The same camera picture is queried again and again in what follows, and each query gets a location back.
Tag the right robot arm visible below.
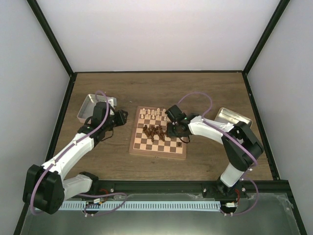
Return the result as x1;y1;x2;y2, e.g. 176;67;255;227
165;105;264;197

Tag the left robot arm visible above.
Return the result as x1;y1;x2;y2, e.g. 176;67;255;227
22;102;128;214

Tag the wooden chess board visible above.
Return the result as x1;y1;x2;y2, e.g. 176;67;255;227
129;106;187;160

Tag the pink metal tray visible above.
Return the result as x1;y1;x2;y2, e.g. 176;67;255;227
77;94;106;125

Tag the gold metal tray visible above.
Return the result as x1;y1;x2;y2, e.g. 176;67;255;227
214;107;252;127

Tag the light blue cable duct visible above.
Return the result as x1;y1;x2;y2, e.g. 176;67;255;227
59;201;221;212

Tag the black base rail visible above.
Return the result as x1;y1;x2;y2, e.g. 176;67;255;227
98;180;291;199

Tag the black enclosure frame post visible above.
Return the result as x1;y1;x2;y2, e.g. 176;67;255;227
26;0;74;75

